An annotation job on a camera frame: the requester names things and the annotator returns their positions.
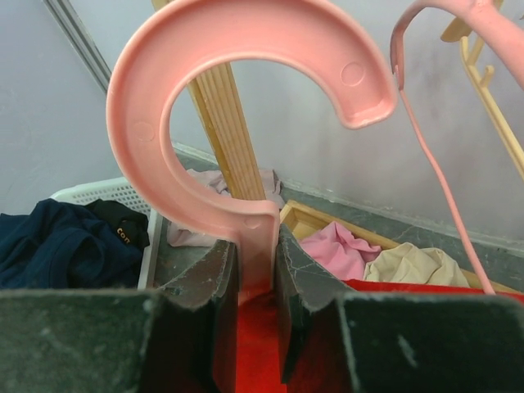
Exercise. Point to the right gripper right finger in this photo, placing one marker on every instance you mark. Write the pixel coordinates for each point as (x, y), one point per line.
(333, 338)

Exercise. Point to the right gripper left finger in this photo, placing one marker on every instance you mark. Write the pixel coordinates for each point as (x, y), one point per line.
(180, 338)

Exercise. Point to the red t shirt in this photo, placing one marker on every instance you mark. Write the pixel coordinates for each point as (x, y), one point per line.
(258, 363)

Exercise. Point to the black t shirt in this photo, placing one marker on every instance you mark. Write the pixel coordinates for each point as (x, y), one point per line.
(129, 225)

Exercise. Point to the navy blue t shirt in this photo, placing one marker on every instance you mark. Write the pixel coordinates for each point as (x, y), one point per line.
(61, 245)

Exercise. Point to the cream hanger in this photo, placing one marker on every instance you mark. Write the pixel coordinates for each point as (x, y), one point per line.
(479, 23)

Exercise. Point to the light pink hanger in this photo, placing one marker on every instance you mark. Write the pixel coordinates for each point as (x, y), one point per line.
(486, 185)

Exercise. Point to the beige cloth in rack base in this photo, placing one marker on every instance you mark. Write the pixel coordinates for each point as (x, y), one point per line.
(407, 263)

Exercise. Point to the pink cloth in rack base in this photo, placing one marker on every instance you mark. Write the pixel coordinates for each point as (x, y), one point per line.
(339, 251)

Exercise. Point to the pink cloth on floor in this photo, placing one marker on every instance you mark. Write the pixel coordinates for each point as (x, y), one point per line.
(205, 215)

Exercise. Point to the white plastic basket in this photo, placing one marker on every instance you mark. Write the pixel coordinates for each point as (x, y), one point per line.
(119, 192)

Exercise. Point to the wooden clothes rack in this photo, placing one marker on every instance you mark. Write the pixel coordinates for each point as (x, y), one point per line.
(215, 96)

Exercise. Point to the corner aluminium profile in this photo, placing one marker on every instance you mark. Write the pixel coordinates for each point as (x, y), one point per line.
(68, 19)

